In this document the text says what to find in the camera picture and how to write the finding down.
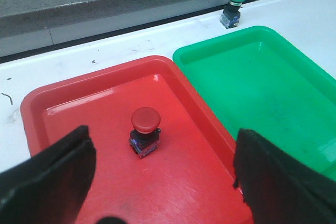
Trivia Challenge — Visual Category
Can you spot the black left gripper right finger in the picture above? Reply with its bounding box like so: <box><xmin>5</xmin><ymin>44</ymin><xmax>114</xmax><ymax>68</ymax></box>
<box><xmin>233</xmin><ymin>129</ymin><xmax>335</xmax><ymax>223</ymax></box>

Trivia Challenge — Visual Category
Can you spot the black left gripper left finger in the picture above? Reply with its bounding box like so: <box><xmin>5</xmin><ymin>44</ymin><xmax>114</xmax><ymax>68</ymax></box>
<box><xmin>1</xmin><ymin>125</ymin><xmax>96</xmax><ymax>223</ymax></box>

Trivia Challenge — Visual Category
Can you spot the red mushroom push button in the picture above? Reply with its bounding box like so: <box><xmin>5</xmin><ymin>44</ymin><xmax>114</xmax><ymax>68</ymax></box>
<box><xmin>129</xmin><ymin>107</ymin><xmax>161</xmax><ymax>158</ymax></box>

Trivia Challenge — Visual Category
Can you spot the green mushroom push button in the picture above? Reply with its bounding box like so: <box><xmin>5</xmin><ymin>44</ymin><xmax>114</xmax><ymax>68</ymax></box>
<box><xmin>220</xmin><ymin>0</ymin><xmax>245</xmax><ymax>29</ymax></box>

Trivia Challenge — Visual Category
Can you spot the green plastic tray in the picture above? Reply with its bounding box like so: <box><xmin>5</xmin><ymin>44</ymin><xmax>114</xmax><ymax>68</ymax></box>
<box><xmin>173</xmin><ymin>26</ymin><xmax>335</xmax><ymax>179</ymax></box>

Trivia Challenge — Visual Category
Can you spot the red plastic tray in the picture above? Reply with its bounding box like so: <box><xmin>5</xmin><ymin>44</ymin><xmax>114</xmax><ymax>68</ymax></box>
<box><xmin>20</xmin><ymin>56</ymin><xmax>253</xmax><ymax>223</ymax></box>

